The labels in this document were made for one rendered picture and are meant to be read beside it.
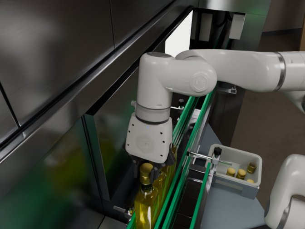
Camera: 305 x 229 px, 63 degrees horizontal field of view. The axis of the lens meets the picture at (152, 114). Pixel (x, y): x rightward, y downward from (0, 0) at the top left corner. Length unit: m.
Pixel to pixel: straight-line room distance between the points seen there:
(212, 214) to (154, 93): 0.69
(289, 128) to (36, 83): 2.59
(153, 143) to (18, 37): 0.32
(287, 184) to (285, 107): 2.45
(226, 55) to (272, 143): 2.04
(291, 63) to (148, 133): 0.32
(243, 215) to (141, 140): 0.66
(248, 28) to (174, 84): 1.14
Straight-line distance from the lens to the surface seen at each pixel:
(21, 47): 0.42
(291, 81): 0.57
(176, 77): 0.48
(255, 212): 1.13
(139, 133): 0.55
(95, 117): 0.57
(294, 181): 0.68
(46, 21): 0.46
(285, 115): 2.99
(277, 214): 0.70
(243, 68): 0.58
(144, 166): 0.62
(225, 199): 1.13
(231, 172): 1.13
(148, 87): 0.49
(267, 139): 2.61
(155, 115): 0.51
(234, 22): 1.68
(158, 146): 0.54
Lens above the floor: 1.67
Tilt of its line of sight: 39 degrees down
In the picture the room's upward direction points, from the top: straight up
